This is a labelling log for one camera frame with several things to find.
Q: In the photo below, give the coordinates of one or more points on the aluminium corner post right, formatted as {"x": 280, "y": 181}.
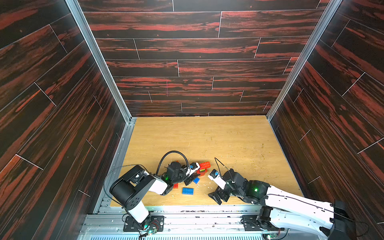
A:
{"x": 321, "y": 26}

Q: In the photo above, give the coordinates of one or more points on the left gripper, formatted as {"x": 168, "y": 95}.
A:
{"x": 190, "y": 179}

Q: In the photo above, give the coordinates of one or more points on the long blue lego brick near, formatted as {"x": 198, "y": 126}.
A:
{"x": 187, "y": 191}

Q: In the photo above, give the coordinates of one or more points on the long blue lego brick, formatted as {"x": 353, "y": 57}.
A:
{"x": 178, "y": 165}
{"x": 187, "y": 191}

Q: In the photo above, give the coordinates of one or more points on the long red lego brick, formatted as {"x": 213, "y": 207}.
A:
{"x": 205, "y": 165}
{"x": 201, "y": 173}

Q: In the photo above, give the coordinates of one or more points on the aluminium corner post left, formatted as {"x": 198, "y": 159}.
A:
{"x": 91, "y": 42}

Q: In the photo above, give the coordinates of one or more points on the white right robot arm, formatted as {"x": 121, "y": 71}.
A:
{"x": 283, "y": 211}

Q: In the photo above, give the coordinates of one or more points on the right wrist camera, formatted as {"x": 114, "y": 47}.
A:
{"x": 216, "y": 177}

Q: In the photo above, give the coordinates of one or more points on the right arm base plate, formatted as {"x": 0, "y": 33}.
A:
{"x": 253, "y": 223}

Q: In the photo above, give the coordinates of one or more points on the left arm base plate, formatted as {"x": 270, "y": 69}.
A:
{"x": 151, "y": 225}

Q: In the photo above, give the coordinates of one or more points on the long blue lego brick far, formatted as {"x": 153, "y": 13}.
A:
{"x": 178, "y": 165}

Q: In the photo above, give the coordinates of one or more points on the aluminium front rail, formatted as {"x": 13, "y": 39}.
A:
{"x": 195, "y": 223}

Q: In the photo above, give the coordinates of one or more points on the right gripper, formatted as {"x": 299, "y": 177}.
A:
{"x": 222, "y": 192}

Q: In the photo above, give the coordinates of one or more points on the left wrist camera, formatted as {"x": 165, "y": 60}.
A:
{"x": 193, "y": 167}

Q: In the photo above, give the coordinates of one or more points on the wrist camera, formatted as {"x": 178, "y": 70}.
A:
{"x": 193, "y": 167}
{"x": 216, "y": 177}

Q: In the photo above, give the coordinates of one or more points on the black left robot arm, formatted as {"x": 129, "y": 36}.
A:
{"x": 130, "y": 189}

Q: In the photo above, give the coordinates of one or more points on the aluminium corner post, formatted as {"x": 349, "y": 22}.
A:
{"x": 91, "y": 42}
{"x": 321, "y": 26}

